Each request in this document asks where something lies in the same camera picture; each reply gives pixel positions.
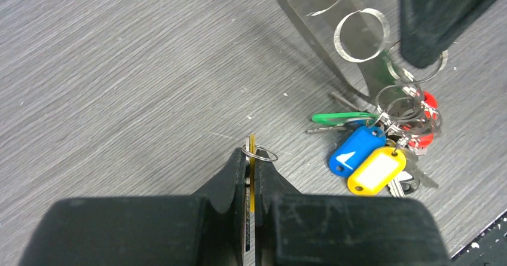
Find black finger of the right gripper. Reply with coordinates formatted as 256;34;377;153
399;0;497;69

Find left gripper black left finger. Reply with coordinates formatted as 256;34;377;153
20;148;246;265

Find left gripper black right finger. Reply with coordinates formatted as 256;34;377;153
254;149;451;265

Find yellow tagged key with ring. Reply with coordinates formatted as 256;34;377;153
242;134;279;252

